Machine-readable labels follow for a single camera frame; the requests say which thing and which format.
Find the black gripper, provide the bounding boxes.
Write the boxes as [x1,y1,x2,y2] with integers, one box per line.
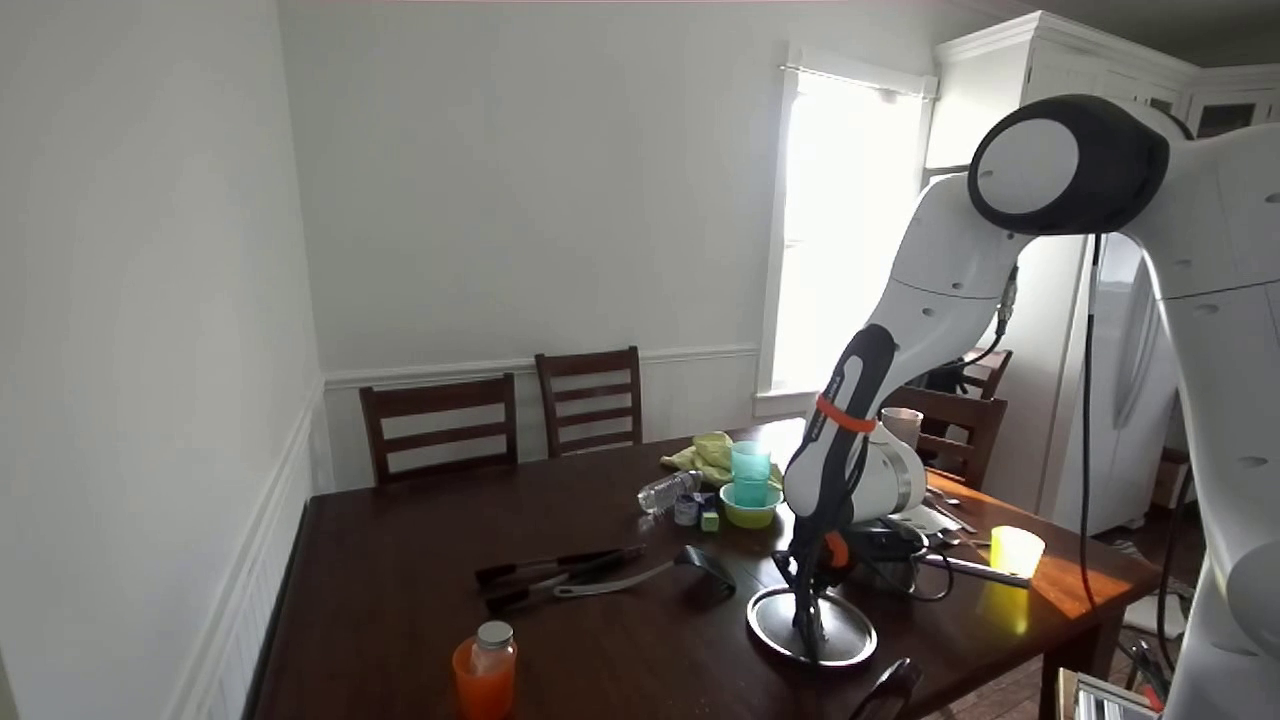
[778,515,853,665]

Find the steel pot lid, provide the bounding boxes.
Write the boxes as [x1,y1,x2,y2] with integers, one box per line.
[743,583,879,668]

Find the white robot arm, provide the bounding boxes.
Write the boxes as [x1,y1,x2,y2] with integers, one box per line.
[781,96,1280,720]

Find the black spatula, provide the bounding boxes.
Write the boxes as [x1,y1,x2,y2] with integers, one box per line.
[485,542,736,614]

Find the yellow-green bowl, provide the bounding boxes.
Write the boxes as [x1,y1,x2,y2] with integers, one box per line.
[719,485,781,532]

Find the teal plastic cup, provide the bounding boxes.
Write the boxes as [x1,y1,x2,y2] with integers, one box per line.
[729,444,772,507]

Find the yellow-green cloth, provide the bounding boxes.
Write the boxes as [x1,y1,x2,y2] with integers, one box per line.
[664,432,736,485]

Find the yellow plastic cup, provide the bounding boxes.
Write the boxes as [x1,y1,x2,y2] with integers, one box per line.
[989,524,1043,578]

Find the black tongs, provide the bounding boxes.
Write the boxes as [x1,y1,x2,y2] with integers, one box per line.
[474,546,631,598]

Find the dark wooden chair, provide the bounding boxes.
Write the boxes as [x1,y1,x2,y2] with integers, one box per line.
[893,386,1005,488]
[537,348,646,456]
[360,370,517,485]

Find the orange juice bottle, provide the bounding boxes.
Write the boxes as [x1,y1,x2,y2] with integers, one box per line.
[453,618,517,720]

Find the steel pot with handle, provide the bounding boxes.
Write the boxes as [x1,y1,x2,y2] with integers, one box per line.
[850,521,1026,598]

